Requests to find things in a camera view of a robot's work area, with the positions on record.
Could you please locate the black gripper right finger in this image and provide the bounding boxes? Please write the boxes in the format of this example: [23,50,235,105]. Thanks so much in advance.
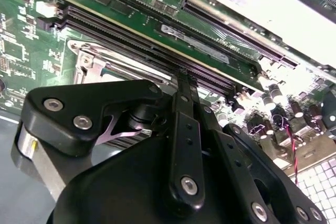
[189,74,326,224]

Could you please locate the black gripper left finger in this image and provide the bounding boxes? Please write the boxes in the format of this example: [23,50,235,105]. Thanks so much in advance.
[12,69,206,210]

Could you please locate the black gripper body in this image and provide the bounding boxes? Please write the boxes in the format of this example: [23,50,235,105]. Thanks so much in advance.
[48,97,253,224]

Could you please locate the silver CPU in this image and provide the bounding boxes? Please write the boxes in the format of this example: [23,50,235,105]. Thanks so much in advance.
[102,60,169,84]

